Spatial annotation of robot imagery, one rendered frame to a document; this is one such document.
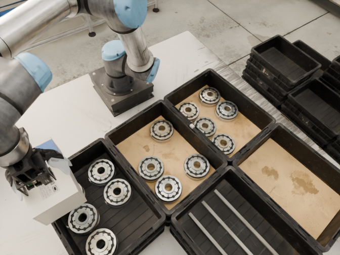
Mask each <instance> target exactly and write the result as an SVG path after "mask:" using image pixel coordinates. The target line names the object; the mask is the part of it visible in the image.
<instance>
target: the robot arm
mask: <svg viewBox="0 0 340 255"><path fill-rule="evenodd" d="M147 5H148V2H147V0H28V1H27V2H25V3H23V4H22V5H20V6H18V7H17V8H15V9H13V10H11V11H10V12H8V13H6V14H5V15H3V16H1V17H0V167H2V168H5V169H6V171H5V177H6V180H7V181H8V182H9V184H10V186H11V188H12V190H13V191H14V192H15V193H16V194H17V195H18V197H19V199H20V201H22V200H23V196H22V193H23V194H25V195H26V196H29V195H28V192H27V190H31V189H33V188H34V187H35V186H36V187H38V186H41V185H42V184H44V185H45V186H46V185H47V184H49V183H51V182H52V179H51V177H52V178H53V179H55V180H57V179H56V177H55V175H54V173H53V172H52V170H51V168H50V167H48V166H47V163H48V165H49V166H51V167H54V168H58V169H60V170H61V171H62V172H63V173H64V174H66V175H69V174H70V169H69V166H72V164H71V162H70V160H69V159H67V158H66V157H65V156H63V155H62V154H61V153H59V152H58V151H56V150H53V149H42V148H41V149H40V148H32V145H31V143H30V142H29V136H28V133H27V132H26V130H25V128H24V127H21V128H17V127H16V125H15V124H16V122H17V121H18V120H19V119H20V118H21V116H22V115H23V114H24V113H25V112H26V111H27V110H28V108H29V107H30V106H31V105H32V104H33V103H34V101H35V100H36V99H37V98H38V97H39V96H40V94H42V93H43V92H44V90H45V88H46V87H47V86H48V84H49V83H50V82H51V80H52V77H53V76H52V72H51V71H50V68H49V67H48V65H47V64H46V63H45V62H44V61H43V60H42V59H40V58H39V57H37V56H36V55H34V54H31V53H27V52H24V53H20V54H19V55H18V56H16V57H14V56H15V55H16V54H18V53H19V52H20V51H22V50H23V49H24V48H26V47H27V46H28V45H30V44H31V43H32V42H34V41H35V40H36V39H38V38H39V37H40V36H42V35H43V34H44V33H46V32H47V31H48V30H50V29H51V28H52V27H54V26H55V25H56V24H58V23H59V22H60V21H62V20H63V19H64V18H66V17H68V18H71V17H74V16H75V15H77V14H79V13H84V14H90V15H92V16H95V17H99V18H102V19H104V20H106V22H107V24H108V26H109V28H110V29H111V30H112V31H113V32H115V33H117V34H118V37H119V39H120V40H112V41H109V42H108V43H106V44H105V45H104V46H103V47H102V59H103V62H104V66H105V71H106V73H105V77H104V83H105V86H106V88H107V89H109V90H110V91H112V92H116V93H122V92H125V91H128V90H129V89H130V88H131V87H132V86H133V85H134V78H137V79H140V80H143V81H144V82H153V81H154V79H155V77H156V74H157V72H158V69H159V65H160V59H158V58H157V57H154V56H153V54H152V52H151V51H150V50H149V49H148V48H147V45H146V41H145V38H144V35H143V31H142V27H141V25H142V24H143V23H144V21H145V18H146V15H147ZM12 57H14V58H13V60H10V59H11V58H12ZM45 161H47V163H46V162H45ZM24 186H26V188H27V190H26V188H25V187H24ZM21 188H23V190H24V191H22V190H21Z"/></svg>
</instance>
